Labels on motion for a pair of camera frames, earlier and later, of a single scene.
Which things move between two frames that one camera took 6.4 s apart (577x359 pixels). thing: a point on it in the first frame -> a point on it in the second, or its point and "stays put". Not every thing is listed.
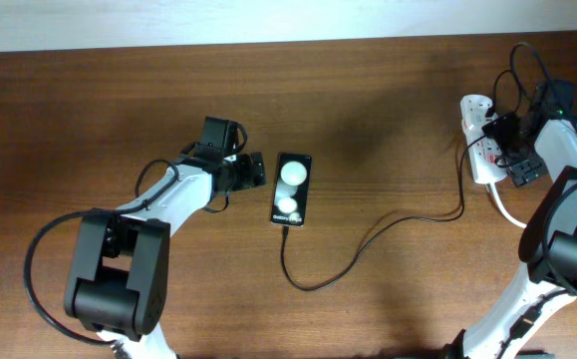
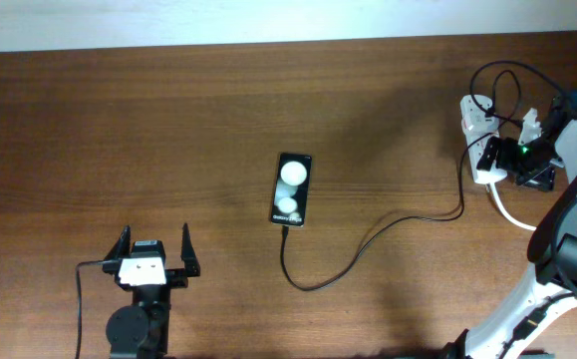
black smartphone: (291, 188) stays put
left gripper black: (245, 177) -> (122, 247)
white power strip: (482, 151) stays put
